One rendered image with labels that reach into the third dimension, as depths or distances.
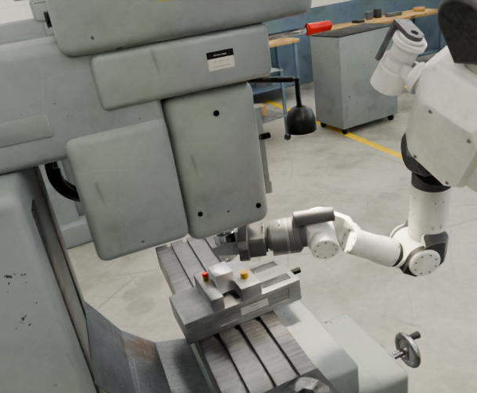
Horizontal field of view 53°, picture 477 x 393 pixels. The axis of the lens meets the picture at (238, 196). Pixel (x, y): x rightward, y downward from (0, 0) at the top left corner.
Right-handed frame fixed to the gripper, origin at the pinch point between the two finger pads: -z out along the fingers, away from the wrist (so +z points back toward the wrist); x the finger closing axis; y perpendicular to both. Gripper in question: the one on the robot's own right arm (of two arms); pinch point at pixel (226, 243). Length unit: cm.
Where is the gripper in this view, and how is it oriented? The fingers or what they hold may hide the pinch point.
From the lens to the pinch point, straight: 116.7
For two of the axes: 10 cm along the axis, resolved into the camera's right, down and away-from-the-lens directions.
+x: 0.0, 4.2, -9.1
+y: 1.5, 9.0, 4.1
